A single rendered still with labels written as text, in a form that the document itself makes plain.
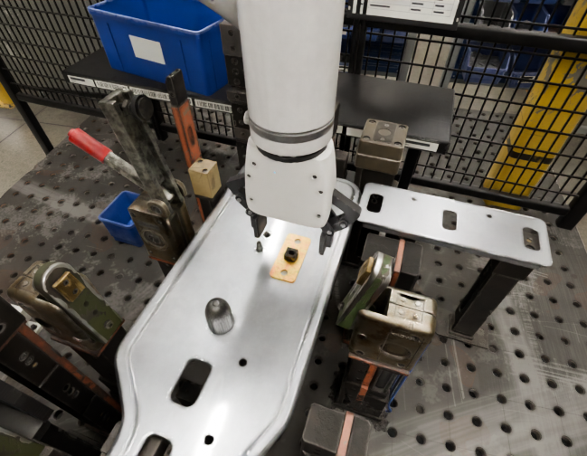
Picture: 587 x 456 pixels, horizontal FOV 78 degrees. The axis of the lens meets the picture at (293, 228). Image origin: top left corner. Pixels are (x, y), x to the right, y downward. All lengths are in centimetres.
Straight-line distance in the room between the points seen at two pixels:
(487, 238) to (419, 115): 31
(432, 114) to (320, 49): 54
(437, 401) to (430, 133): 51
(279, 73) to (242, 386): 33
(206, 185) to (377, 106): 41
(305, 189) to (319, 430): 26
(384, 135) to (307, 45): 39
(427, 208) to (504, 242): 12
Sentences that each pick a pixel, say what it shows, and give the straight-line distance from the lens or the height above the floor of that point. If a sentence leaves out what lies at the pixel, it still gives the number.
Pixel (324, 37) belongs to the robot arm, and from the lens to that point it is 31.
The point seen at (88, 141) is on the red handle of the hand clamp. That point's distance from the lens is 57.
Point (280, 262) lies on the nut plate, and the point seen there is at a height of 100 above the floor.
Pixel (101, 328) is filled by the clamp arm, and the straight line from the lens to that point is 52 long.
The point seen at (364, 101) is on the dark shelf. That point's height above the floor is 103.
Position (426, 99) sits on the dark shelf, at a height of 103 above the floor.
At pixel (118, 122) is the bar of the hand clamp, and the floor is 119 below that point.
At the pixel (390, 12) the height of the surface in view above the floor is 117.
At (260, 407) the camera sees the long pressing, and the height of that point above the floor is 100.
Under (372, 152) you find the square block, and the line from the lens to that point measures 66.
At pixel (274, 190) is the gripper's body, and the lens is 40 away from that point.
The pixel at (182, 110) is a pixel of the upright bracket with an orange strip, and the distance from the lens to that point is 57.
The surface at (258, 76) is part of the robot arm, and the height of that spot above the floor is 128.
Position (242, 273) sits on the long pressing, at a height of 100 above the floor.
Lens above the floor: 142
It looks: 48 degrees down
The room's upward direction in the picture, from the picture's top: straight up
